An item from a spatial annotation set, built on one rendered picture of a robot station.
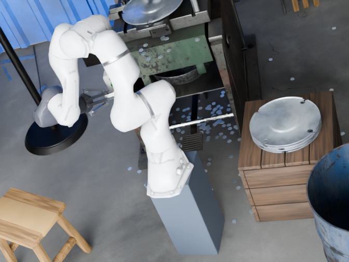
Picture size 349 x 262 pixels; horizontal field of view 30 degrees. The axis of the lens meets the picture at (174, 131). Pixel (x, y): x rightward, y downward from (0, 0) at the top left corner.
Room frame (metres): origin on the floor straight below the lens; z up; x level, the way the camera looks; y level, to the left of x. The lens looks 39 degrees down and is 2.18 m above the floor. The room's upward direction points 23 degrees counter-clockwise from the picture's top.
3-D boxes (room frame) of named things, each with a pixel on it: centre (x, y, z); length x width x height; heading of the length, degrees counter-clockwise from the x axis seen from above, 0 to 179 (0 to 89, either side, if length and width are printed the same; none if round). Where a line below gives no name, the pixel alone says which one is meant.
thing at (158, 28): (2.51, -0.11, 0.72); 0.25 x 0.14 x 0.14; 163
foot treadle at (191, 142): (2.55, -0.13, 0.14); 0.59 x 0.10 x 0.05; 163
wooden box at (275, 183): (1.97, -0.43, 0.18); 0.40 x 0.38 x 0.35; 156
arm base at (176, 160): (1.86, 0.09, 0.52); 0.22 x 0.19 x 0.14; 152
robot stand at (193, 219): (1.90, 0.07, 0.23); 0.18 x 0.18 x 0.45; 62
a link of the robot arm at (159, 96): (1.91, 0.03, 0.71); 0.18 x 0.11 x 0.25; 105
